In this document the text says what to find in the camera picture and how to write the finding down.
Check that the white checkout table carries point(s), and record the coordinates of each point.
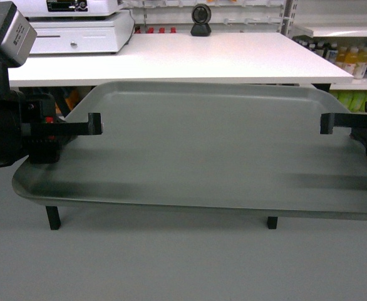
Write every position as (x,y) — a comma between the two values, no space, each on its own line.
(222,58)

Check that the white cash register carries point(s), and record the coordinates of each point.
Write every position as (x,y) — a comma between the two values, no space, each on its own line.
(78,27)

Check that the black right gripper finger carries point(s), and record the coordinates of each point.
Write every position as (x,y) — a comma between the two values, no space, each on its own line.
(329,121)

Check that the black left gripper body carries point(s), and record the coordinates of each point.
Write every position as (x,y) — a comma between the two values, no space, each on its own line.
(38,119)

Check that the yellow juice bottle front left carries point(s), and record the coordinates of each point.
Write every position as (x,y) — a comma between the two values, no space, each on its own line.
(361,64)

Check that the black barcode scanner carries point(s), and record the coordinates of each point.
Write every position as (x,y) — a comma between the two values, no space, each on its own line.
(201,15)

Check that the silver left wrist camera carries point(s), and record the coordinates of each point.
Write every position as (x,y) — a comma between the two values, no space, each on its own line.
(17,37)

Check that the silver metal tray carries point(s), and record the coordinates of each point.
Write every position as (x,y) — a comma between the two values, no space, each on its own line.
(250,148)

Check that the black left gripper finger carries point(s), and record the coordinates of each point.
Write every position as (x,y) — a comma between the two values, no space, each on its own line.
(93,126)

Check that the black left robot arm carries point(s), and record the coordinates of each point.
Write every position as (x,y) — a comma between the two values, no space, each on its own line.
(11,146)

